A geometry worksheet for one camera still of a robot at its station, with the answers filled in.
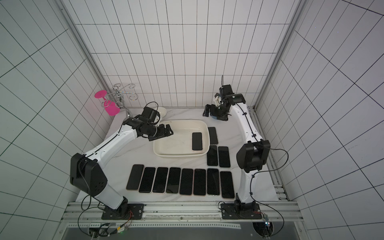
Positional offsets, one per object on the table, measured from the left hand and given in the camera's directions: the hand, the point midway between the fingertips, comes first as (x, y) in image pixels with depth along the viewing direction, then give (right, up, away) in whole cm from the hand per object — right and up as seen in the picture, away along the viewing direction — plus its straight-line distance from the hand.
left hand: (164, 137), depth 83 cm
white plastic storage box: (+8, -7, +15) cm, 18 cm away
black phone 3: (+5, -25, 0) cm, 25 cm away
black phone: (-10, -26, -1) cm, 27 cm away
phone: (+19, -5, +16) cm, 25 cm away
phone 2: (+29, -13, +9) cm, 33 cm away
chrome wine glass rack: (-30, +29, +4) cm, 42 cm away
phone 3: (+36, -16, +7) cm, 40 cm away
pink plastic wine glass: (-40, +18, +16) cm, 46 cm away
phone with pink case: (+13, -25, -2) cm, 28 cm away
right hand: (+23, +12, +2) cm, 26 cm away
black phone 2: (-2, -24, -1) cm, 24 cm away
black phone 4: (+36, -26, -2) cm, 44 cm away
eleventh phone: (+30, -2, +17) cm, 35 cm away
